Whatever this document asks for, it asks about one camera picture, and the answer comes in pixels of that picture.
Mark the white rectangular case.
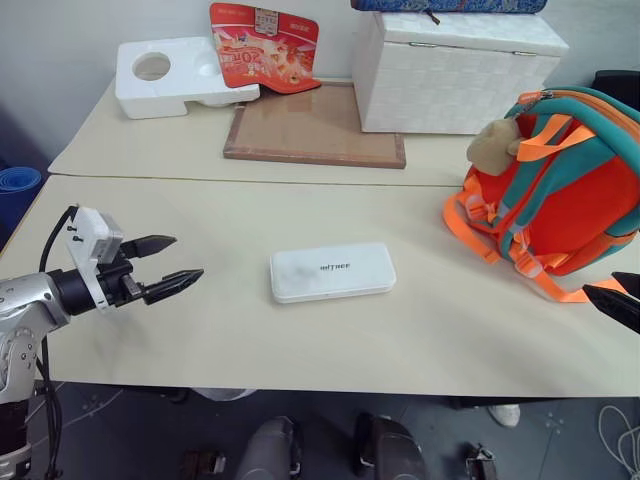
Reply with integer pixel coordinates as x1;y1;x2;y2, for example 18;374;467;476
269;242;398;305

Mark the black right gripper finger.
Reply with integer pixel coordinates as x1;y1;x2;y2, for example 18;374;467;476
611;271;640;301
581;283;640;333

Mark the red snack bag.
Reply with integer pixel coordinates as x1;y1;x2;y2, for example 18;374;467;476
208;2;322;95

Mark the white shoe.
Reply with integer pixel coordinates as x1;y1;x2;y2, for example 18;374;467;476
487;403;521;428

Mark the grey rounded robot leg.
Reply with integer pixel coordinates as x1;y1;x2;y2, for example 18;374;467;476
234;415;304;480

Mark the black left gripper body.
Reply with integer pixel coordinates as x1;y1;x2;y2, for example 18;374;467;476
95;254;147;308

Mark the blue patterned roll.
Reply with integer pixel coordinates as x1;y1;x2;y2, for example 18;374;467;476
349;0;548;25

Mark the blue rolled yoga mat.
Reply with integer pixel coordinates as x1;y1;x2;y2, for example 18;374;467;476
0;166;42;239

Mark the dark rounded robot leg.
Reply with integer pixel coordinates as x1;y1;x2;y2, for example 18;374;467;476
353;412;426;480

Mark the brown wooden framed board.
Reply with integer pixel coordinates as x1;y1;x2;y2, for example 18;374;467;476
222;82;407;170

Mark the orange and teal backpack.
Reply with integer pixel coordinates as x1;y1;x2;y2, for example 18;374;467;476
442;85;640;304

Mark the white woven storage box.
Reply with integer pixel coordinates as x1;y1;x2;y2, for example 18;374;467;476
351;10;570;136

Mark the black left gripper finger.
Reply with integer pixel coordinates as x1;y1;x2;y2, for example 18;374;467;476
142;268;205;307
119;233;178;260

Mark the white cable on floor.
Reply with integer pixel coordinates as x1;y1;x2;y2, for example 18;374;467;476
597;404;640;480

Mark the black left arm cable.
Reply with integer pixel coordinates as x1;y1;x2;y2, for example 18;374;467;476
38;204;81;274

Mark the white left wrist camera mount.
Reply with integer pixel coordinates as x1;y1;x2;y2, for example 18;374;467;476
65;205;124;312

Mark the white styrofoam packing block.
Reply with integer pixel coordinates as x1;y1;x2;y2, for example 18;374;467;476
115;36;261;120

